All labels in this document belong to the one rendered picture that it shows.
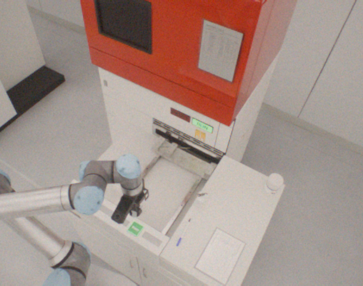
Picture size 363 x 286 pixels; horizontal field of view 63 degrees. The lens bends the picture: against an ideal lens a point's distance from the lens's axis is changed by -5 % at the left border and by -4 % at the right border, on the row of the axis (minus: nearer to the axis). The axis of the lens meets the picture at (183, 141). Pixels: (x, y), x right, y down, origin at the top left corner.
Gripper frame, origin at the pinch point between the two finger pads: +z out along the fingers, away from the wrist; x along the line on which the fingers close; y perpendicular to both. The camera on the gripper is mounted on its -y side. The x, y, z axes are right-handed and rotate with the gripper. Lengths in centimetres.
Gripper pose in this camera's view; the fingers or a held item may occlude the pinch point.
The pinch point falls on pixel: (132, 215)
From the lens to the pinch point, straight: 125.3
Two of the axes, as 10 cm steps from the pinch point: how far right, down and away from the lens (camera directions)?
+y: 5.1, -6.5, 5.6
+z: -0.7, 6.2, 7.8
